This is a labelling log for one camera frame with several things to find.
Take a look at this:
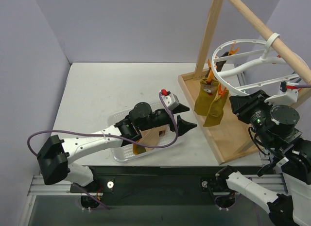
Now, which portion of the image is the orange clip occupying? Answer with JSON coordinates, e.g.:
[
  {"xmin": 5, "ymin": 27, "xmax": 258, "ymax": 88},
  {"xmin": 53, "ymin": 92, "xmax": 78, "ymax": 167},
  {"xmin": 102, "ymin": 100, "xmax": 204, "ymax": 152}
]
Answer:
[
  {"xmin": 228, "ymin": 43, "xmax": 240, "ymax": 55},
  {"xmin": 206, "ymin": 70, "xmax": 214, "ymax": 84},
  {"xmin": 218, "ymin": 84, "xmax": 228, "ymax": 97}
]

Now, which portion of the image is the olive yellow sock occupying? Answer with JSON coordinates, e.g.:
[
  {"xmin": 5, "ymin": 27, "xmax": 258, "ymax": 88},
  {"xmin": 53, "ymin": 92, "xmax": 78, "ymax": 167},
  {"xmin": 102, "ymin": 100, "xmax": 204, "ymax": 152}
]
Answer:
[
  {"xmin": 194, "ymin": 78, "xmax": 219, "ymax": 116},
  {"xmin": 203, "ymin": 91, "xmax": 229, "ymax": 127}
]

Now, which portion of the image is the white round sock hanger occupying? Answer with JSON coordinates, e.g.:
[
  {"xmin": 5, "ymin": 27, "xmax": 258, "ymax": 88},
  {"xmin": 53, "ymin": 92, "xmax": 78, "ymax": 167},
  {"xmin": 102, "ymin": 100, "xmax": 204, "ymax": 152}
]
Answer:
[{"xmin": 210, "ymin": 33, "xmax": 303, "ymax": 96}]

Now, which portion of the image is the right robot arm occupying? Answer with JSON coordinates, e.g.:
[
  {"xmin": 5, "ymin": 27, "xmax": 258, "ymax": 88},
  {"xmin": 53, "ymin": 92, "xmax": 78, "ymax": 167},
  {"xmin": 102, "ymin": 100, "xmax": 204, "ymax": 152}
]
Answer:
[{"xmin": 215, "ymin": 90, "xmax": 311, "ymax": 226}]

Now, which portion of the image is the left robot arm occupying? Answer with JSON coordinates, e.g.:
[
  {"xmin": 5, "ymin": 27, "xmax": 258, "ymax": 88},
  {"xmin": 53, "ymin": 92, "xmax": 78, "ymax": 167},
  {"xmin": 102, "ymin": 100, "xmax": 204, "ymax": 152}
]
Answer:
[{"xmin": 37, "ymin": 102, "xmax": 197, "ymax": 192}]

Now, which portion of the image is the white plastic basket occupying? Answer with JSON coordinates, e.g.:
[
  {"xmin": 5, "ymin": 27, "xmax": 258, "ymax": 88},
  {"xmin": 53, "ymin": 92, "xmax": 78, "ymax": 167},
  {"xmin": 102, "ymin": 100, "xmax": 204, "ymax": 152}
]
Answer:
[{"xmin": 107, "ymin": 108, "xmax": 175, "ymax": 162}]

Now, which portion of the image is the black sock left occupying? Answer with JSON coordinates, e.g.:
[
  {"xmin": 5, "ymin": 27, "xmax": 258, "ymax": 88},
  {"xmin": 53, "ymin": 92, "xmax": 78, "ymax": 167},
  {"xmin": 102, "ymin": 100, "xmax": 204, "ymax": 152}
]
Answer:
[{"xmin": 205, "ymin": 51, "xmax": 233, "ymax": 77}]

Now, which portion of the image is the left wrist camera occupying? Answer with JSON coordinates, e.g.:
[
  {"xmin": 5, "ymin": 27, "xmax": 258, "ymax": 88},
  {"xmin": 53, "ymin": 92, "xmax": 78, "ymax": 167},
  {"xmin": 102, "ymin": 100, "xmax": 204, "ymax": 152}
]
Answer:
[{"xmin": 160, "ymin": 89, "xmax": 180, "ymax": 111}]

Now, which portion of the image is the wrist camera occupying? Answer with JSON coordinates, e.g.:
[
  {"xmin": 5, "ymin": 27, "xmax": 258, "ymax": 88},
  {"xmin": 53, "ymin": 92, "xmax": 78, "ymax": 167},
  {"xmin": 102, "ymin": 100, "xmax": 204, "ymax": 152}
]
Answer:
[
  {"xmin": 264, "ymin": 81, "xmax": 298, "ymax": 105},
  {"xmin": 160, "ymin": 89, "xmax": 180, "ymax": 111}
]

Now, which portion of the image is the wooden drying rack frame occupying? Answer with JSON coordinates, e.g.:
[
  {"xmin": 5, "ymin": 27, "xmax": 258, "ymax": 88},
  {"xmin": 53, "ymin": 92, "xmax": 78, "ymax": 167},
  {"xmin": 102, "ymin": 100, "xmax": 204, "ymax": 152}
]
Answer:
[{"xmin": 178, "ymin": 0, "xmax": 311, "ymax": 164}]

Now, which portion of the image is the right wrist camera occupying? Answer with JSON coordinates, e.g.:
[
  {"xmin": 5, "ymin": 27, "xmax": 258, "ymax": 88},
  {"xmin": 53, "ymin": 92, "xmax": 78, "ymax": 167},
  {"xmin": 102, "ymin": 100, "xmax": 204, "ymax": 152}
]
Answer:
[{"xmin": 264, "ymin": 81, "xmax": 298, "ymax": 105}]

